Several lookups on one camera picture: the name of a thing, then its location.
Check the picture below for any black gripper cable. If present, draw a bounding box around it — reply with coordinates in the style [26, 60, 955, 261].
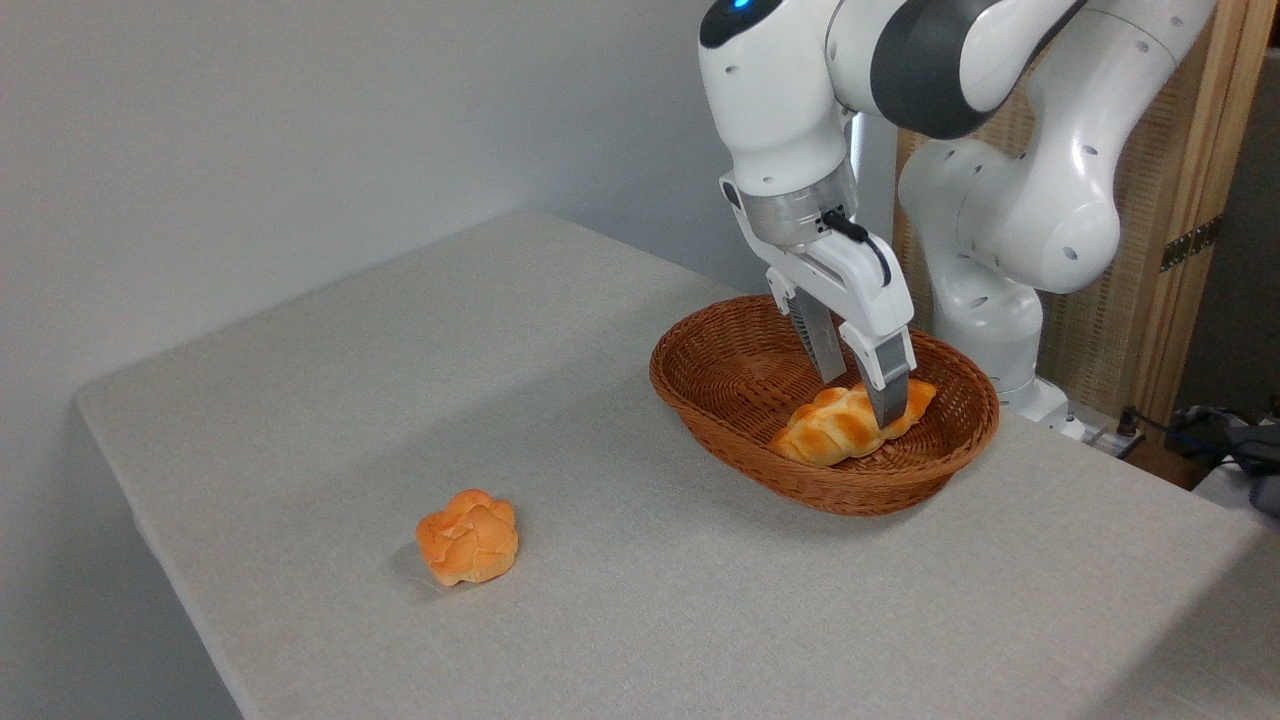
[821, 210, 894, 290]

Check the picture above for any dark grey bag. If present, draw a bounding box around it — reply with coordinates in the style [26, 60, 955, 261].
[1164, 403, 1280, 519]

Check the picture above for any round orange bread roll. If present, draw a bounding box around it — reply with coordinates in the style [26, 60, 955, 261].
[414, 488, 521, 589]

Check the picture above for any black plug with cable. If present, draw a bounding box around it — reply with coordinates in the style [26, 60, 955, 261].
[1116, 406, 1280, 473]

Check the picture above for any long braided bread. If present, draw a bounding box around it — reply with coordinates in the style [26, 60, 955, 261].
[767, 377, 940, 469]

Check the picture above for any dark metal screen hinge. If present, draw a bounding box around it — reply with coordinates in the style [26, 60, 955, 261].
[1159, 214, 1224, 274]

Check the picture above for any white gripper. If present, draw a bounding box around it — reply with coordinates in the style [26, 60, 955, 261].
[764, 232, 919, 430]

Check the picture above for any brown wicker basket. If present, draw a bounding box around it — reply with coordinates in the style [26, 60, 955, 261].
[649, 293, 1001, 518]

